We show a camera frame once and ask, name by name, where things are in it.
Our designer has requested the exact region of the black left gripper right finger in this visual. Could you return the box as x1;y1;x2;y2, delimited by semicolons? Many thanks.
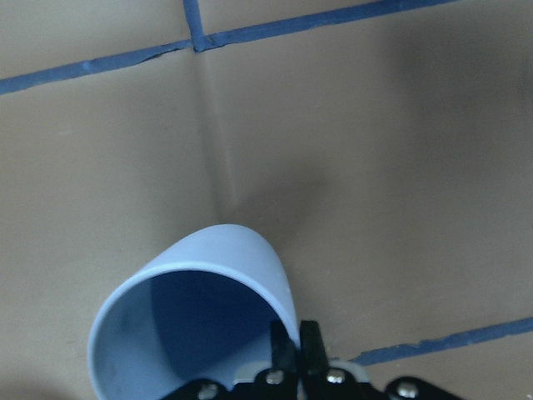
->
300;320;329;373

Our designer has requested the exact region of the blue plastic cup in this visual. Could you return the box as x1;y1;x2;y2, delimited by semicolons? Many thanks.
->
87;224;299;399

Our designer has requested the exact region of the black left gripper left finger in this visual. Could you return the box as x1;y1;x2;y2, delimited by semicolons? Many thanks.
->
270;320;296;371

